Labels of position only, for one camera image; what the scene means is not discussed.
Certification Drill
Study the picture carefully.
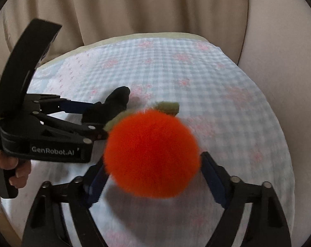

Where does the black sock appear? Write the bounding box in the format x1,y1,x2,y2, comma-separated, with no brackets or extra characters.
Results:
81,86,131,127

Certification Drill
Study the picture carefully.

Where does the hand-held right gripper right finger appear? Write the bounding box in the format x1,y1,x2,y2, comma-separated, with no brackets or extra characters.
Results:
200,151,292,247

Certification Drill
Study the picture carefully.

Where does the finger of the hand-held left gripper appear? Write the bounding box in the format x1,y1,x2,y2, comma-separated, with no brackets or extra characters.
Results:
38,95,102,115
38,113,109,144

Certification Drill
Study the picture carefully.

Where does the orange plush ball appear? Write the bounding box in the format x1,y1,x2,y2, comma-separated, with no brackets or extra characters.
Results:
103,101,200,199

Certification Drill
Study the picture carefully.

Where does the person's left hand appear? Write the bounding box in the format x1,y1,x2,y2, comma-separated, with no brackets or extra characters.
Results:
0,145,32,189

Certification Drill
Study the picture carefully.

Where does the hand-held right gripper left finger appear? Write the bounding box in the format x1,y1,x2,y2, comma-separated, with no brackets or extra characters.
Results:
21,154,112,247

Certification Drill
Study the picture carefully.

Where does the pale green bed sheet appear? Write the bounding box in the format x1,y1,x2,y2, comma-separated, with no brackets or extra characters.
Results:
38,32,208,68

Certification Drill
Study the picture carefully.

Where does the bed with patterned sheet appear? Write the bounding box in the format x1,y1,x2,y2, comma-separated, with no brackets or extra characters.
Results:
1,37,297,247

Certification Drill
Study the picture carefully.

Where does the beige curtain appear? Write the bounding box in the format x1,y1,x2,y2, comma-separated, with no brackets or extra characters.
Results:
0,0,250,83

